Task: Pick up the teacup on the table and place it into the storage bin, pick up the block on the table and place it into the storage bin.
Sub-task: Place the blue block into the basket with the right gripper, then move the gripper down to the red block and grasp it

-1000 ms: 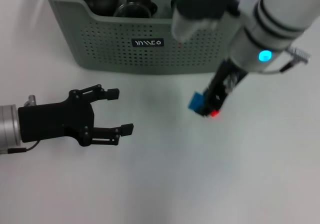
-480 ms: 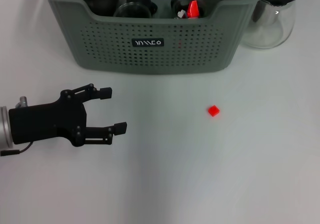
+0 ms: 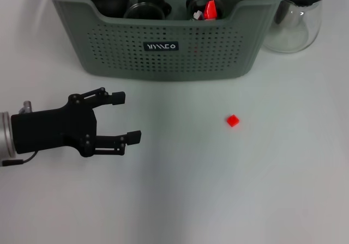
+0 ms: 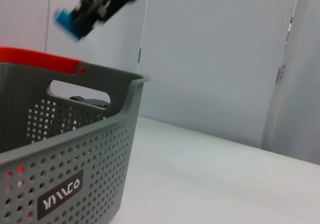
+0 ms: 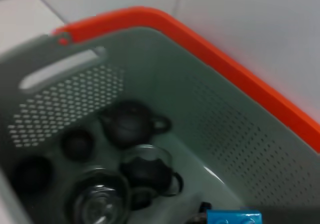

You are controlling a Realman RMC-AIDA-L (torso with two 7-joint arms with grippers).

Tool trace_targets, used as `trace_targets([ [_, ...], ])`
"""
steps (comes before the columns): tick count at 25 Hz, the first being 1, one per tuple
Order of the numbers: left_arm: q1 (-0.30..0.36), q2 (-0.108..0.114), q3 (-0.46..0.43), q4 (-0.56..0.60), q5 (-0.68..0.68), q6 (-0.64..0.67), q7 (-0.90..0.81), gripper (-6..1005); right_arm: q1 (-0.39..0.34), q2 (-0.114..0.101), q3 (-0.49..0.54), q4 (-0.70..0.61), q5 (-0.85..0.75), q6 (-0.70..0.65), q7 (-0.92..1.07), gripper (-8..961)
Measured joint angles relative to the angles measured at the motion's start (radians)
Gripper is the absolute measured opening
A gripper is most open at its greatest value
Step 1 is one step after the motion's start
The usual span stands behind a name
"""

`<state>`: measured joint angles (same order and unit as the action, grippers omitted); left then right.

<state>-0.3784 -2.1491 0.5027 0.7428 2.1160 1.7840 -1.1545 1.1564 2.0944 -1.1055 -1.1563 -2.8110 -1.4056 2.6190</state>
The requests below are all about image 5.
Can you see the grey-green perforated storage bin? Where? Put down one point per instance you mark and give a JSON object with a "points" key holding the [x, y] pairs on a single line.
{"points": [[200, 109]]}

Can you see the black round cup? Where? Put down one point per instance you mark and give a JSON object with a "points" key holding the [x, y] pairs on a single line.
{"points": [[32, 175]]}

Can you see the blue toy brick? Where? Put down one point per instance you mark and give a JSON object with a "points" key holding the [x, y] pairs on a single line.
{"points": [[232, 216]]}

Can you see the black round teapot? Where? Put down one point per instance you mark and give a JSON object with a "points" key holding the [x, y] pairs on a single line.
{"points": [[130, 126]]}

